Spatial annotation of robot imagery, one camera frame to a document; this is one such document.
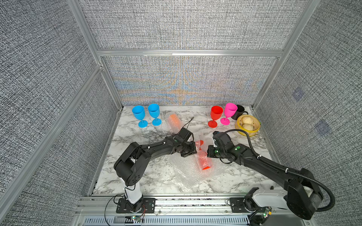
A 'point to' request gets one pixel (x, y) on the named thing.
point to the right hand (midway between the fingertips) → (206, 147)
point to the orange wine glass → (174, 123)
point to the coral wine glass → (203, 158)
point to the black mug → (239, 111)
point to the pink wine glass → (230, 109)
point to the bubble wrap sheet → (189, 172)
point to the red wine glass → (216, 112)
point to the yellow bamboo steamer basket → (249, 123)
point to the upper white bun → (247, 119)
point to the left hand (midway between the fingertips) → (200, 151)
